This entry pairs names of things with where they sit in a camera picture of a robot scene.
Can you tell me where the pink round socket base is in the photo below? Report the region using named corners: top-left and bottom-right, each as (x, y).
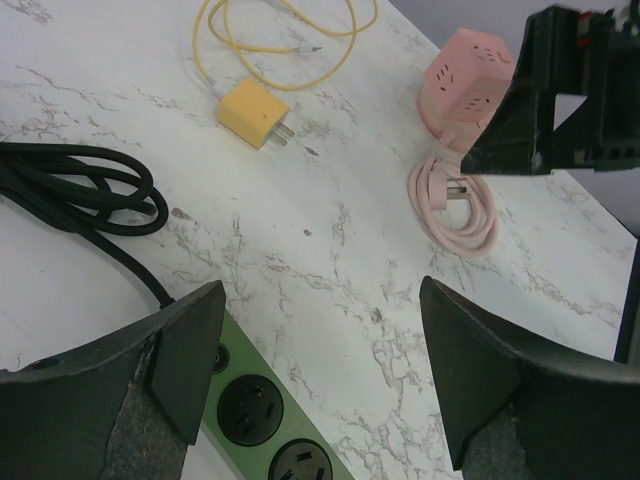
top-left (417, 87), bottom-right (493, 154)

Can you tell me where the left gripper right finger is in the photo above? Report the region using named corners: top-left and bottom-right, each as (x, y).
top-left (420, 277), bottom-right (639, 479)

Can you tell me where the black coiled cable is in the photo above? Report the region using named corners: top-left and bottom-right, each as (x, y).
top-left (0, 142), bottom-right (176, 309)

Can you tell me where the beige small plug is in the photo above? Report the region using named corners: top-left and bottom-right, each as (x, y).
top-left (216, 78), bottom-right (295, 150)

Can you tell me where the pink cube socket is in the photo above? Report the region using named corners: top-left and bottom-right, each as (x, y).
top-left (422, 28), bottom-right (515, 123)

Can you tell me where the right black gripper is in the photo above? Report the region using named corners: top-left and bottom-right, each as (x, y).
top-left (461, 1), bottom-right (639, 176)

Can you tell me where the beige thin cable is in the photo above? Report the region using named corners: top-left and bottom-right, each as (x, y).
top-left (192, 0), bottom-right (381, 101)

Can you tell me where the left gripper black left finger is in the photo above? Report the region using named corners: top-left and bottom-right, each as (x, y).
top-left (1, 282), bottom-right (226, 479)

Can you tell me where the green power strip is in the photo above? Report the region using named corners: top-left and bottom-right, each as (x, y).
top-left (182, 314), bottom-right (353, 480)

